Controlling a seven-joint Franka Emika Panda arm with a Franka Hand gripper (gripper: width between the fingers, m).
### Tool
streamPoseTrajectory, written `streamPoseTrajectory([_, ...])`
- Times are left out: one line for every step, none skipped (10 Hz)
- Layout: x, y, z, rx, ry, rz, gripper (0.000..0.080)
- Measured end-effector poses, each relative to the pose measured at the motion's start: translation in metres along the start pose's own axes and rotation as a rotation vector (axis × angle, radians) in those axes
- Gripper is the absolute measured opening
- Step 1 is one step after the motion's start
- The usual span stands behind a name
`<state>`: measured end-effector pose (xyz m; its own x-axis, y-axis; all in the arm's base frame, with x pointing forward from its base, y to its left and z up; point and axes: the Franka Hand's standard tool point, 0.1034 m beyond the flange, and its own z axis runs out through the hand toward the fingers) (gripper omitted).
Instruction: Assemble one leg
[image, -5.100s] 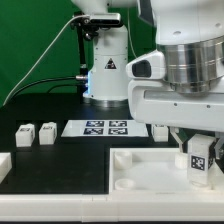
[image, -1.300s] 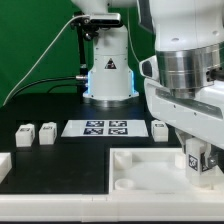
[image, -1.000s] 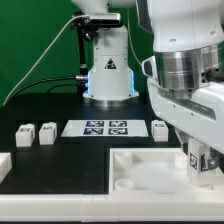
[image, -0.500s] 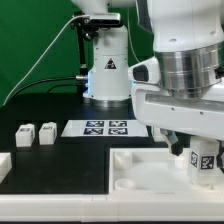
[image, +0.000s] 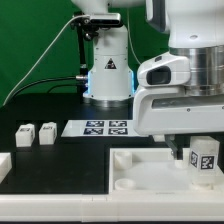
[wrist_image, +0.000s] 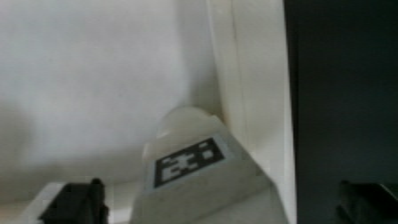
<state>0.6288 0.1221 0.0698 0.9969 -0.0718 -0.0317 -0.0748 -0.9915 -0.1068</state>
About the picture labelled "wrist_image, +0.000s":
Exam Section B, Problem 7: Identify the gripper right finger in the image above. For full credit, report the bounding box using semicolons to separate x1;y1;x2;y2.
334;181;398;224

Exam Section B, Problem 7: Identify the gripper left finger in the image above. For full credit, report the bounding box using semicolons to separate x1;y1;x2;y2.
39;178;108;224

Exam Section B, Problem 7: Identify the white leg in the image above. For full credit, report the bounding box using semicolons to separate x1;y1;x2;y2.
132;107;270;224

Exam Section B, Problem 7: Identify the white square tabletop part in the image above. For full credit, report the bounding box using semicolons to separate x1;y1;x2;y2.
0;0;297;224

